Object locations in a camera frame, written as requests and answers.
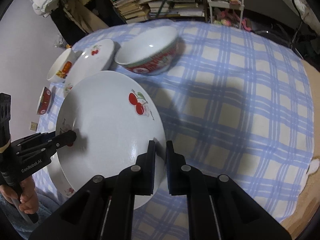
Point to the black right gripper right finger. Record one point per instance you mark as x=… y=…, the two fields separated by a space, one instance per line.
x=183 y=179

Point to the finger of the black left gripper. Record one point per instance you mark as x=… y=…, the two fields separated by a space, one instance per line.
x=64 y=139

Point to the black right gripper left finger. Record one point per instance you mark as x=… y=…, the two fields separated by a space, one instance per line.
x=139 y=178

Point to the large white cherry plate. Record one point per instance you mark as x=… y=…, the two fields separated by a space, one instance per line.
x=114 y=119

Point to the person's left hand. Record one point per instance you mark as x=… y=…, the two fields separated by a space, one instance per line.
x=28 y=198

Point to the white cherry plate underneath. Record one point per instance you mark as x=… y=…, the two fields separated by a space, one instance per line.
x=58 y=178

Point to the small red patterned bowl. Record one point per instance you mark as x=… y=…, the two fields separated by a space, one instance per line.
x=44 y=101

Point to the white bowl orange print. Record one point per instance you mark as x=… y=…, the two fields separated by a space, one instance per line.
x=62 y=66

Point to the blue plaid tablecloth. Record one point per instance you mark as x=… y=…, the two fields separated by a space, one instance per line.
x=232 y=102

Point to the white bowl red green band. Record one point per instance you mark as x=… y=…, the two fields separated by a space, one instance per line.
x=150 y=52

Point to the stack of books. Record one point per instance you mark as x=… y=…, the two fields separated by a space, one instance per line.
x=132 y=11

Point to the white wall socket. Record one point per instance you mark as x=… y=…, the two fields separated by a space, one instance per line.
x=33 y=126

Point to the white wire rack cart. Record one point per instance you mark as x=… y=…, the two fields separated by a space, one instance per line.
x=226 y=12

